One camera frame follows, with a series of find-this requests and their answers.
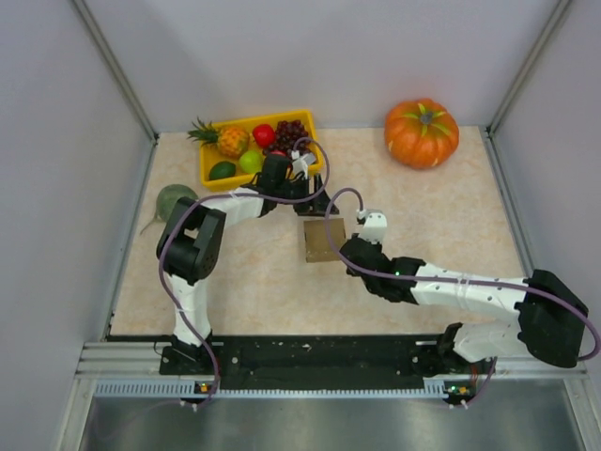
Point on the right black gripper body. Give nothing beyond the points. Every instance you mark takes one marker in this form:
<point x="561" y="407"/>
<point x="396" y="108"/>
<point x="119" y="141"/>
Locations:
<point x="370" y="284"/>

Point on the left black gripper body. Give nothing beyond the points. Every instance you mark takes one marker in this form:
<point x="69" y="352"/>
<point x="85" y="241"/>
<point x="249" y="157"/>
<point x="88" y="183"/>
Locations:
<point x="298" y="188"/>

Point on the brown cardboard express box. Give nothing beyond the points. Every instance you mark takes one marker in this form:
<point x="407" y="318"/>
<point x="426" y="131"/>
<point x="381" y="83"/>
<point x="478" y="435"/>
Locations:
<point x="317" y="246"/>

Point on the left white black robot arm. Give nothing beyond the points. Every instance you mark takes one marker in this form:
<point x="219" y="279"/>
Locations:
<point x="190" y="244"/>

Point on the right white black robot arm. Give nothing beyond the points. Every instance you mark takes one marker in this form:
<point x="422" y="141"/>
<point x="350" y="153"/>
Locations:
<point x="538" y="315"/>

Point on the green toy pear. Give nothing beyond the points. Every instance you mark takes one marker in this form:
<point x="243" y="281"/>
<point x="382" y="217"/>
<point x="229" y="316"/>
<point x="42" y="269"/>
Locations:
<point x="251" y="161"/>

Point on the purple toy grapes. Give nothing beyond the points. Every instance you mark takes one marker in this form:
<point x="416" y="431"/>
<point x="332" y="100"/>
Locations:
<point x="286" y="136"/>

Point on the red toy tomato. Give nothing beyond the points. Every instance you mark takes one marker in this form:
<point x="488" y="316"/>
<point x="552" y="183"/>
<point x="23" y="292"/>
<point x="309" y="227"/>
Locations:
<point x="264" y="135"/>

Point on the yellow plastic tray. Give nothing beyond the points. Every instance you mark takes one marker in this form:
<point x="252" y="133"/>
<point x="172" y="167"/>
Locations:
<point x="208" y="156"/>

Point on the green toy lime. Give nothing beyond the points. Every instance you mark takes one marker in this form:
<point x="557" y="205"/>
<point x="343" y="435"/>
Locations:
<point x="222" y="170"/>

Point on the toy pineapple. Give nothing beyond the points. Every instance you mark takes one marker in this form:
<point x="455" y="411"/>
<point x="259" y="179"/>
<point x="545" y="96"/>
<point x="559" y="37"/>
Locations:
<point x="229" y="141"/>

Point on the orange toy pumpkin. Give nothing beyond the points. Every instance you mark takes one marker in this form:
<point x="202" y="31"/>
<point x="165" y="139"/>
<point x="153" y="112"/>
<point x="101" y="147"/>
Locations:
<point x="420" y="134"/>

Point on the green toy melon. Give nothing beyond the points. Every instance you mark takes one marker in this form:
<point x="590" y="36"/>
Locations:
<point x="165" y="202"/>

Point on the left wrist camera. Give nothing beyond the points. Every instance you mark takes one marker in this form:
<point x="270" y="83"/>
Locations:
<point x="301" y="163"/>

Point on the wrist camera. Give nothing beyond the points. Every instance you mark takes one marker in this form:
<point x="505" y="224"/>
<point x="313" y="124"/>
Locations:
<point x="301" y="163"/>
<point x="373" y="225"/>

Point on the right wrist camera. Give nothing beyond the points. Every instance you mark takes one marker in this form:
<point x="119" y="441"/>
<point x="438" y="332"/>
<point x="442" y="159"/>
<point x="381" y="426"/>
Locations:
<point x="373" y="225"/>

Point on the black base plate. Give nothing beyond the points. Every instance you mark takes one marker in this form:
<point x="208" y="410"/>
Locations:
<point x="317" y="362"/>

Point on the aluminium rail frame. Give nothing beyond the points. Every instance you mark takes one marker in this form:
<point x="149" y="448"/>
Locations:
<point x="142" y="360"/>

